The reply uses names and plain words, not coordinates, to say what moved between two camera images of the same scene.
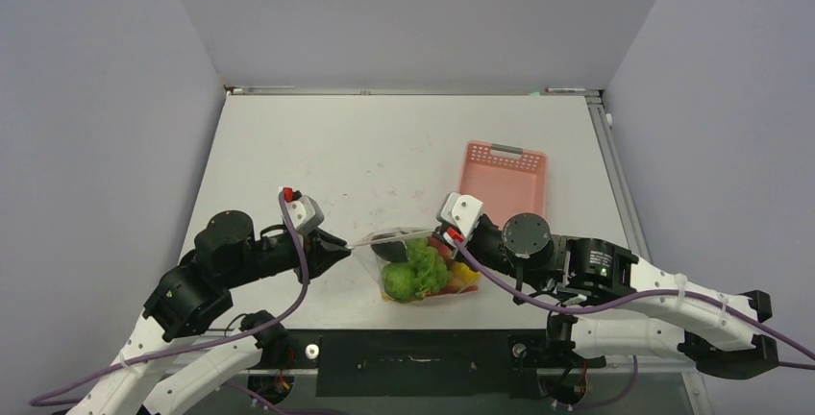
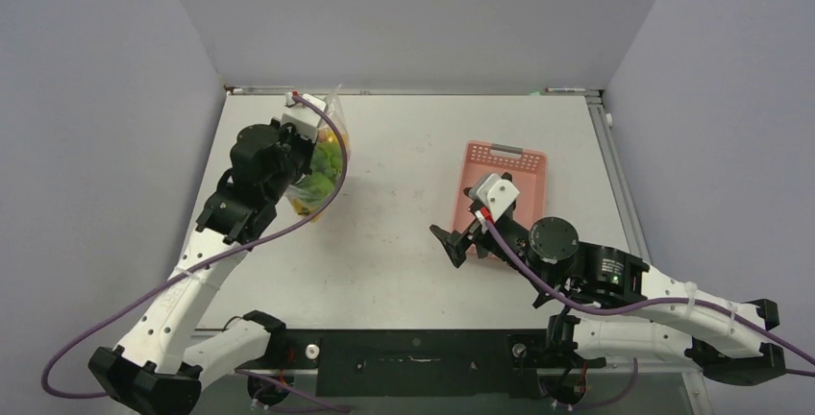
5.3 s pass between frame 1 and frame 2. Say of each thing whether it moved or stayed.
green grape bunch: moved
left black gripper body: moved
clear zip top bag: moved
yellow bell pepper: moved
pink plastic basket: stayed
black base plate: stayed
